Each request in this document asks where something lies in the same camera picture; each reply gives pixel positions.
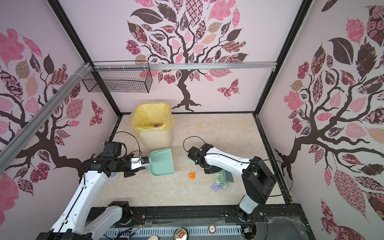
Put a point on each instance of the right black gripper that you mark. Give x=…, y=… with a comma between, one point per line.
x=216, y=170

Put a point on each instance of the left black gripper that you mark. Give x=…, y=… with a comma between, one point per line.
x=131, y=173

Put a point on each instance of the green paper scrap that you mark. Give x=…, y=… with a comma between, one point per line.
x=221, y=182

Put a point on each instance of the purple paper scrap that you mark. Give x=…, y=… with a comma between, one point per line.
x=215, y=187

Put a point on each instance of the small orange scrap front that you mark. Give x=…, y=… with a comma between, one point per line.
x=192, y=175

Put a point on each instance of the light green scrap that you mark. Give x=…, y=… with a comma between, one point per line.
x=191, y=162

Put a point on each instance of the green plastic dustpan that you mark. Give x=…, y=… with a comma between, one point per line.
x=161, y=163

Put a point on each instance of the green hand brush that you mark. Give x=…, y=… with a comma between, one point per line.
x=227, y=176

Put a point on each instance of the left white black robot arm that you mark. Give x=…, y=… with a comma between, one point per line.
x=72, y=225

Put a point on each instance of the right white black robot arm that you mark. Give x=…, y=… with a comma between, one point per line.
x=256, y=176

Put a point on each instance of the cream trash bin yellow bag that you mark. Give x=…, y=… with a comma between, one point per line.
x=153, y=122

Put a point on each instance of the red white round sticker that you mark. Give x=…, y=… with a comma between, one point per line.
x=212, y=229

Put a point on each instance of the metal can top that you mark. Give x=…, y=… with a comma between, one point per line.
x=181, y=234

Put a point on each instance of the grey slotted cable duct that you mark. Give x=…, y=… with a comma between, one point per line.
x=167, y=233

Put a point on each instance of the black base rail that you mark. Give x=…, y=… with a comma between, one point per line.
x=269, y=222

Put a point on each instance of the black wire basket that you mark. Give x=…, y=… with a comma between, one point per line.
x=119, y=77

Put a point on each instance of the aluminium rail back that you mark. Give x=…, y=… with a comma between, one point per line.
x=196, y=66

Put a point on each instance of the aluminium rail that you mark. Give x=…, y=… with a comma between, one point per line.
x=196, y=66
x=12, y=149

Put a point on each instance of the aluminium rail left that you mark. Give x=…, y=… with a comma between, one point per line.
x=12, y=149

